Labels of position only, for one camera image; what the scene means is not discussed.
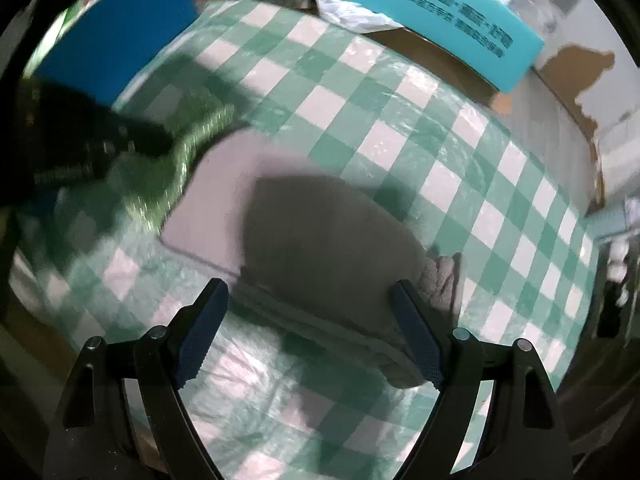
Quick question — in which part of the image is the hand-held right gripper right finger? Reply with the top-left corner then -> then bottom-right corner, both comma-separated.
389,279 -> 577,480

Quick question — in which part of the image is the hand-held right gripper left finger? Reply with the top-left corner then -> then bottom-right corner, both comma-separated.
42,277 -> 231,480

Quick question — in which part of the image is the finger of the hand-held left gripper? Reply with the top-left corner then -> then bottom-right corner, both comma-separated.
102,112 -> 176,160

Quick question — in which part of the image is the green sparkly cloth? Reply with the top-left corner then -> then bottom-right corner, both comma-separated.
106,104 -> 237,233

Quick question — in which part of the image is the blue cardboard box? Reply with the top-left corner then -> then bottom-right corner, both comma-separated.
31,0 -> 199,112

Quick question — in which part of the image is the grey towel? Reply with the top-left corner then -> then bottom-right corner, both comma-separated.
159,127 -> 465,390

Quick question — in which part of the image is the white plastic bag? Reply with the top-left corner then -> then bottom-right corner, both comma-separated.
314,0 -> 402,32

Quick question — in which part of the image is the torn brown cardboard box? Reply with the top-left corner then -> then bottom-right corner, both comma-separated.
364,24 -> 617,213

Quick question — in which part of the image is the cyan box with text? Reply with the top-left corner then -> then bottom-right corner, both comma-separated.
324,0 -> 547,95

